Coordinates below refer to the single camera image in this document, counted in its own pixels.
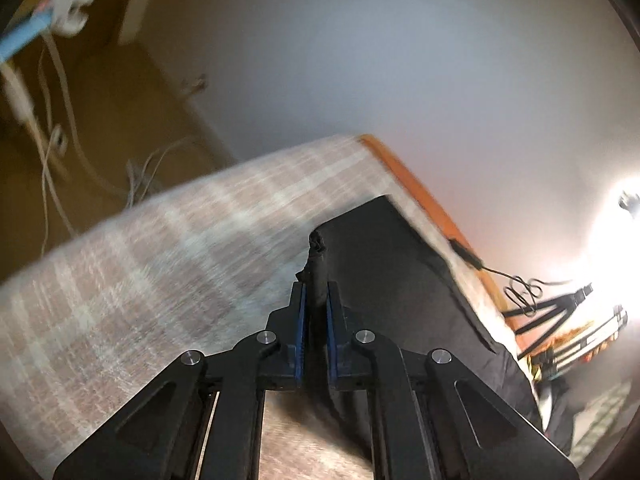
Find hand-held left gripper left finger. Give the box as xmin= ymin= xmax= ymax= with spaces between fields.
xmin=52 ymin=281 xmax=307 ymax=480

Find white cable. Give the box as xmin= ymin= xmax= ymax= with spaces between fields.
xmin=35 ymin=35 xmax=201 ymax=251

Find orange mattress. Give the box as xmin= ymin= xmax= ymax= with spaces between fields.
xmin=359 ymin=134 xmax=541 ymax=356

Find black tripod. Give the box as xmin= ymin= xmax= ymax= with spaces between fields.
xmin=502 ymin=282 xmax=628 ymax=376

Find black pants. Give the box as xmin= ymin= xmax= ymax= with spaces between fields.
xmin=295 ymin=194 xmax=543 ymax=466

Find black cable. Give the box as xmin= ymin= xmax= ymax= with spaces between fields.
xmin=449 ymin=237 xmax=576 ymax=318

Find plaid beige bed blanket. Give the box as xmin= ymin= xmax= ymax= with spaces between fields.
xmin=0 ymin=135 xmax=516 ymax=480

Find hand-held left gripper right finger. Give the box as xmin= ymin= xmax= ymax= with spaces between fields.
xmin=326 ymin=280 xmax=581 ymax=480

